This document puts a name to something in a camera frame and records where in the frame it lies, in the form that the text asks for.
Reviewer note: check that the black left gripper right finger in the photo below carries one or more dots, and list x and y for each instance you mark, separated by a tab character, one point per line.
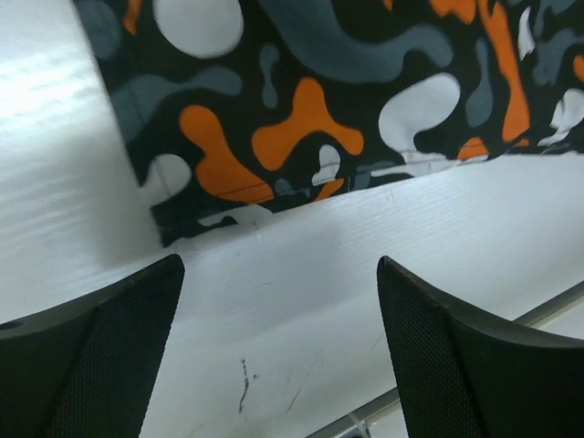
464	372

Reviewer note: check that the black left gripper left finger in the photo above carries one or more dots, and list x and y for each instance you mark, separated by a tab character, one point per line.
87	367

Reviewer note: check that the orange camouflage shorts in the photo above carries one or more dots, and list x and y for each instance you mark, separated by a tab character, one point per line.
230	110

